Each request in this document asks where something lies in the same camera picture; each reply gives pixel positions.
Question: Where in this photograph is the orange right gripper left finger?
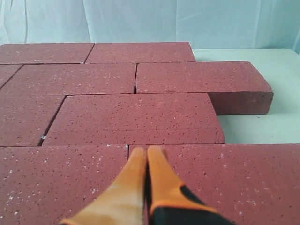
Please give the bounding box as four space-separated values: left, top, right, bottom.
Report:
60 147 147 225

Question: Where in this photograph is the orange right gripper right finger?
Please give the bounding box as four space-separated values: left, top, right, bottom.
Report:
147 145 225 225

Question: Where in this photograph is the red brick with white speck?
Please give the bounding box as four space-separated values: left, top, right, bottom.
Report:
135 61 274 115

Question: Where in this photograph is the red brick front large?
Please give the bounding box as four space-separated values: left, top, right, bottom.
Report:
127 143 300 225

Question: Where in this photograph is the red brick under tilted brick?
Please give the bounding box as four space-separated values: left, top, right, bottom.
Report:
86 42 196 64

